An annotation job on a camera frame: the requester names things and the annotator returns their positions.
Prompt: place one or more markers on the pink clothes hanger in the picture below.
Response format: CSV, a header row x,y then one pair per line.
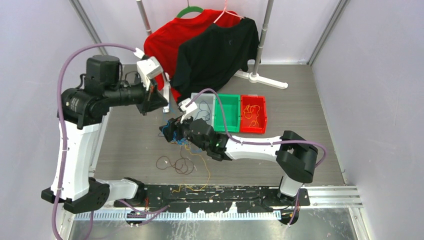
x,y
225,11

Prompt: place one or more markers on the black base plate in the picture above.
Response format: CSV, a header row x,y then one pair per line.
x,y
217,199

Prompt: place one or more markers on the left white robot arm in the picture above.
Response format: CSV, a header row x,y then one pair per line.
x,y
84,107

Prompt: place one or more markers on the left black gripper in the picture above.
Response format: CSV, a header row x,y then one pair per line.
x,y
153,100

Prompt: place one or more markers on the white plastic bin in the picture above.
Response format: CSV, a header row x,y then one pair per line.
x,y
206,103

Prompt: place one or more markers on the white slotted cable duct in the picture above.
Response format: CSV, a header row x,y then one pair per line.
x,y
127,215

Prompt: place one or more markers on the green clothes hanger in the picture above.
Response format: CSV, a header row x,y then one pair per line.
x,y
189,9

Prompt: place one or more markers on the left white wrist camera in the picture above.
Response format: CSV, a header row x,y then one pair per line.
x,y
148,69

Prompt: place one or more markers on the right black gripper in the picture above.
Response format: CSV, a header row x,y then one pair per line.
x,y
174,125

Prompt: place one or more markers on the red t-shirt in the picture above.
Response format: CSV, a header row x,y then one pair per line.
x,y
164,43

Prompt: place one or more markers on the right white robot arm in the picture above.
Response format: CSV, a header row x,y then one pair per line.
x,y
296,156

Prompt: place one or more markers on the white clothes rack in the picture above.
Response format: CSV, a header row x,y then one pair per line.
x,y
253,77

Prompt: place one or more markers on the black t-shirt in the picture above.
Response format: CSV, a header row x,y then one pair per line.
x,y
210,59

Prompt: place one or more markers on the green plastic bin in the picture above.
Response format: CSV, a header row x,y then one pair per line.
x,y
232,112

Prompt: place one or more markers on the red plastic bin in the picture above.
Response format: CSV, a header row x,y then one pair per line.
x,y
253,114

